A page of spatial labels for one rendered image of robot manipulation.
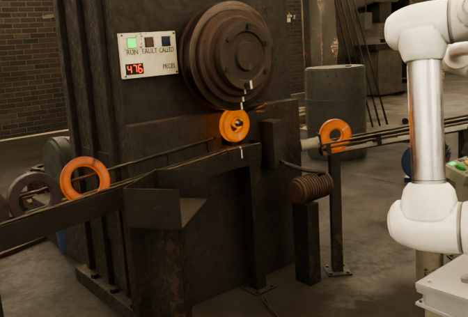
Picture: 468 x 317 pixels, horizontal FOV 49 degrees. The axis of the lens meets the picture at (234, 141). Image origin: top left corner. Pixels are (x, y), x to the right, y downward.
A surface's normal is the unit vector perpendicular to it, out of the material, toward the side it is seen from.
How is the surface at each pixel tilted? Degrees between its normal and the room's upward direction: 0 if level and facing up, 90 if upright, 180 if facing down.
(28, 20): 90
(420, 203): 78
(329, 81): 90
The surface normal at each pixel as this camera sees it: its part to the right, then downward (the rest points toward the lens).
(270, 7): 0.62, 0.11
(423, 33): -0.43, 0.15
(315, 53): -0.78, 0.17
